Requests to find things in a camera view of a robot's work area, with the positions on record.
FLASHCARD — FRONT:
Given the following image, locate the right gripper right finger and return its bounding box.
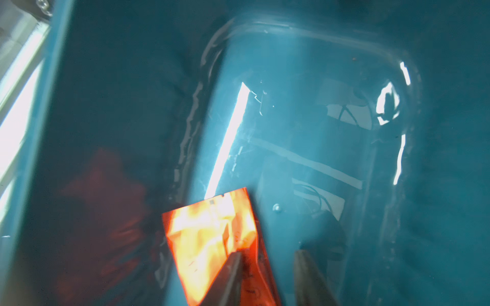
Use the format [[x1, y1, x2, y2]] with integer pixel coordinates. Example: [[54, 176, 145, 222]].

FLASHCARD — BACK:
[[293, 250, 339, 306]]

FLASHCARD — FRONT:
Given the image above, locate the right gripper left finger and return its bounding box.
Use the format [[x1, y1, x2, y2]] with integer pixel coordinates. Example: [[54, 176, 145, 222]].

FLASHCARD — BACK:
[[200, 251, 244, 306]]

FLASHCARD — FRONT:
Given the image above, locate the red tea bag five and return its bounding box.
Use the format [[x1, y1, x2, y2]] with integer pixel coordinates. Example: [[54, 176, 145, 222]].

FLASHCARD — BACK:
[[162, 188, 281, 305]]

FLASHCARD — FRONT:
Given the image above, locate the teal plastic storage box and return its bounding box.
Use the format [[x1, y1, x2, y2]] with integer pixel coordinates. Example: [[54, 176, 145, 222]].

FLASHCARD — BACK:
[[1, 1, 489, 305]]

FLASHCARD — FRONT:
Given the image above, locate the aluminium front rail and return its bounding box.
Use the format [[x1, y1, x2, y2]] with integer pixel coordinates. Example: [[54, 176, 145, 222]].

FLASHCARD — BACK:
[[1, 1, 55, 219]]

